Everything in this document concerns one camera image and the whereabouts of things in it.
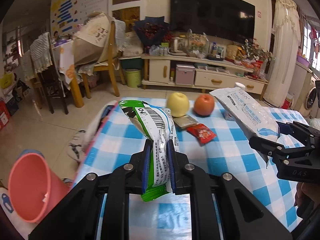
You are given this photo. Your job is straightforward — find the cream tv cabinet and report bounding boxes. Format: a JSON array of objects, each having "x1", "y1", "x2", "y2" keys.
[{"x1": 141, "y1": 55, "x2": 268, "y2": 97}]

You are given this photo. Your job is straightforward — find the silver foil packet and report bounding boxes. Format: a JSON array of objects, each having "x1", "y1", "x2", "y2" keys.
[{"x1": 173, "y1": 115, "x2": 199, "y2": 129}]

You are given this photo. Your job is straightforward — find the beige canvas tote bag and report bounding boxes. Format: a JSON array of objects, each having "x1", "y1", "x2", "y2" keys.
[{"x1": 72, "y1": 12, "x2": 112, "y2": 66}]

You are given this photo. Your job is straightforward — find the small red candy wrapper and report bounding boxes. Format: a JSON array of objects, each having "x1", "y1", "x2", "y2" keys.
[{"x1": 186, "y1": 124, "x2": 216, "y2": 145}]

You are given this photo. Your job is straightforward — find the pink storage box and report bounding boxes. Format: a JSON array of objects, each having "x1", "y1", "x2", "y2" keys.
[{"x1": 175, "y1": 64, "x2": 195, "y2": 86}]

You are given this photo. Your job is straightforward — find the black flat television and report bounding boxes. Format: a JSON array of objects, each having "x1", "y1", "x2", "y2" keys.
[{"x1": 170, "y1": 0, "x2": 255, "y2": 43}]

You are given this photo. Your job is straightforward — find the person's right hand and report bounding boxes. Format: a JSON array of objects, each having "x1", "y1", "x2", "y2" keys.
[{"x1": 294, "y1": 182, "x2": 319, "y2": 219}]

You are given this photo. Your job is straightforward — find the red gift boxes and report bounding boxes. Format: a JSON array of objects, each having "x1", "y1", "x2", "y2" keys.
[{"x1": 0, "y1": 101, "x2": 10, "y2": 131}]

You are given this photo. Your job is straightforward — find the large white blue pouch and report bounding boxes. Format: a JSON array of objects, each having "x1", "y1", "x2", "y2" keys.
[{"x1": 210, "y1": 87, "x2": 280, "y2": 142}]

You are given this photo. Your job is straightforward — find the pink plastic trash bin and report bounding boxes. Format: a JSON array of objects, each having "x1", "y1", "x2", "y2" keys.
[{"x1": 8, "y1": 152, "x2": 69, "y2": 223}]

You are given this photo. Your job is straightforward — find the wooden chair with bag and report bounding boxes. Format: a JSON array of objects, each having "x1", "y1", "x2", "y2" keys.
[{"x1": 93, "y1": 21, "x2": 120, "y2": 97}]

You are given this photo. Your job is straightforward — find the left yellow apple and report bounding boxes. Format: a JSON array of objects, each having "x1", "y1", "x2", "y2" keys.
[{"x1": 166, "y1": 92, "x2": 189, "y2": 118}]

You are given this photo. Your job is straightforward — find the dark wooden chair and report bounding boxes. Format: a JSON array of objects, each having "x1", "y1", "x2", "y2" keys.
[{"x1": 30, "y1": 32, "x2": 69, "y2": 114}]

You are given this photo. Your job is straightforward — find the green waste bin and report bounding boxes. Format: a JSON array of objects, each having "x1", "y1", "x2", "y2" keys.
[{"x1": 125, "y1": 69, "x2": 142, "y2": 88}]

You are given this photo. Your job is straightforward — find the white lace curtain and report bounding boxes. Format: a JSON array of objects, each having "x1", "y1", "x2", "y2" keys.
[{"x1": 264, "y1": 0, "x2": 301, "y2": 107}]

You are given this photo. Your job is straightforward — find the red apple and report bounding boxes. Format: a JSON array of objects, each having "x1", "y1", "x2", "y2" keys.
[{"x1": 193, "y1": 94, "x2": 215, "y2": 116}]

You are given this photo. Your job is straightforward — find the white washing machine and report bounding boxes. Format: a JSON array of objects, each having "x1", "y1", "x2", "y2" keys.
[{"x1": 299, "y1": 78, "x2": 317, "y2": 118}]

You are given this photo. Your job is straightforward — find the green white snack wrapper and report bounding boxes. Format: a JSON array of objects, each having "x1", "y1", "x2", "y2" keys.
[{"x1": 119, "y1": 100, "x2": 178, "y2": 202}]

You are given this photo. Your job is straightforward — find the white yogurt drink bottle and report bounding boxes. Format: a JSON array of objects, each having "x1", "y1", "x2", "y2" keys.
[{"x1": 234, "y1": 82, "x2": 246, "y2": 90}]

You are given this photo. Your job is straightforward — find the dark blue flower bouquet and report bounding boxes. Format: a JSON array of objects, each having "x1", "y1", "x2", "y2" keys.
[{"x1": 133, "y1": 16, "x2": 170, "y2": 47}]

